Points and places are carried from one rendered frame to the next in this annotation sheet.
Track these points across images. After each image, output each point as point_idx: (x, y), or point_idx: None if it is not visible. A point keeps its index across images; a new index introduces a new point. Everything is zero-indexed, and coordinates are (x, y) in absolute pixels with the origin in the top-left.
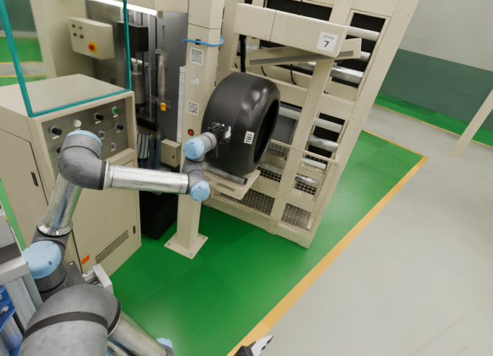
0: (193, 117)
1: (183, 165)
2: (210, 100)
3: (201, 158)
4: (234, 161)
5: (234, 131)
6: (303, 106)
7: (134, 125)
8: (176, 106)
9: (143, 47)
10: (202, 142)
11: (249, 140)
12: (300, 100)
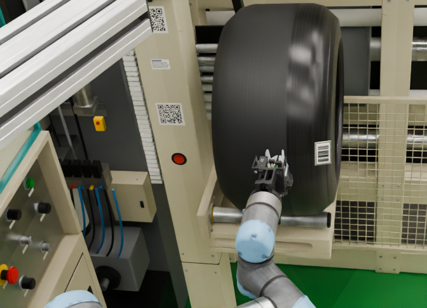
0: (176, 131)
1: (241, 273)
2: (217, 102)
3: (272, 252)
4: (304, 201)
5: (290, 152)
6: (383, 4)
7: (66, 190)
8: (114, 101)
9: None
10: (267, 224)
11: (326, 157)
12: None
